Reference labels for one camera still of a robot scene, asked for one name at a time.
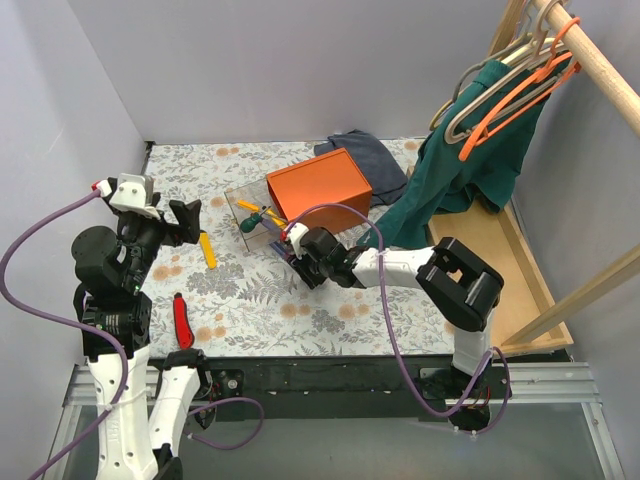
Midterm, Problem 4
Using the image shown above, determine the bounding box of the yellow black screwdriver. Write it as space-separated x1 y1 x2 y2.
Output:
264 208 288 229

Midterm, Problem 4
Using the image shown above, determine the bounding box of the orange handle screwdriver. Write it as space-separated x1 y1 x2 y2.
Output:
237 200 262 212

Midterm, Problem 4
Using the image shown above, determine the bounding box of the green stubby screwdriver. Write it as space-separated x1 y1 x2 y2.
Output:
240 209 264 233

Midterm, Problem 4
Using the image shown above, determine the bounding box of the orange wooden drawer box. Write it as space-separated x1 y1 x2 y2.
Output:
266 148 372 234

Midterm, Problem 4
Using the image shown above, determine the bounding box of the clear acrylic drawer tray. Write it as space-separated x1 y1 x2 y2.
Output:
225 179 288 252

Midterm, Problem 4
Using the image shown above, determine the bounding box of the blue red screwdriver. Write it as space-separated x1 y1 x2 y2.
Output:
269 242 289 260

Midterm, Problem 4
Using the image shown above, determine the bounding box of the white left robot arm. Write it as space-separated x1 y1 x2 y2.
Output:
71 200 213 479

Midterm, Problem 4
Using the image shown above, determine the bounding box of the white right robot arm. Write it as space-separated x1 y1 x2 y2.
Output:
282 224 504 398

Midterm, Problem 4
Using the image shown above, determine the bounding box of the yellow utility knife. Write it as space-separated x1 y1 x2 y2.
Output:
199 230 217 270

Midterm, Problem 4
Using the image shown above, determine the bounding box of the floral patterned table mat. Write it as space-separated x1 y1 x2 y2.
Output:
144 142 453 358

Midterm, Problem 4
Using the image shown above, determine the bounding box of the dark blue cloth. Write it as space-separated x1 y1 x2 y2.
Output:
314 130 408 207

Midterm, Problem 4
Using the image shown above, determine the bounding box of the red utility knife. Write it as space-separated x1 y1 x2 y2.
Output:
172 292 195 349

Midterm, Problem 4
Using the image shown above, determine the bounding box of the dark green garment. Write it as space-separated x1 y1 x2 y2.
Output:
376 65 545 249

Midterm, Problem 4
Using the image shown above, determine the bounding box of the grey clothes hanger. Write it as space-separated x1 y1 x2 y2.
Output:
427 32 551 129

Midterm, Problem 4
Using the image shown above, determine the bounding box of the wooden clothes rack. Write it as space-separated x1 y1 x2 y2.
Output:
424 0 640 354

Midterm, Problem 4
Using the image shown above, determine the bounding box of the orange clothes hanger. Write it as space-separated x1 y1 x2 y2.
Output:
446 16 581 162

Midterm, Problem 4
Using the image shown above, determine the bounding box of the beige clothes hanger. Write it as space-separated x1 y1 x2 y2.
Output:
444 1 568 148

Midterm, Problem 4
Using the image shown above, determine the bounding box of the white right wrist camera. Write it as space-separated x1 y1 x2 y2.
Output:
281 222 309 259

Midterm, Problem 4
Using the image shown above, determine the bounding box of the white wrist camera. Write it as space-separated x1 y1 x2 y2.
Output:
92 173 161 220
281 222 309 259

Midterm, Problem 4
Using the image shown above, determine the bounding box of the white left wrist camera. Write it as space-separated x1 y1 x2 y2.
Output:
92 173 161 220

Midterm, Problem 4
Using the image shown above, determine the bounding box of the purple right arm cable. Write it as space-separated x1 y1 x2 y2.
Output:
282 202 513 437

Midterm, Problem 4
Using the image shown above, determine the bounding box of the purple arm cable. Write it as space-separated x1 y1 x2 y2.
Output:
0 184 265 480
282 202 513 437

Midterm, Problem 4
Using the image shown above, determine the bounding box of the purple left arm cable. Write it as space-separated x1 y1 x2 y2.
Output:
0 184 265 480

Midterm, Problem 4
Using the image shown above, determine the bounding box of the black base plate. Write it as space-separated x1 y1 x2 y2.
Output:
193 355 468 421

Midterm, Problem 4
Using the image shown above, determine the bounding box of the aluminium rail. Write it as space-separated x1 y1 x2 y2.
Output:
63 363 602 406

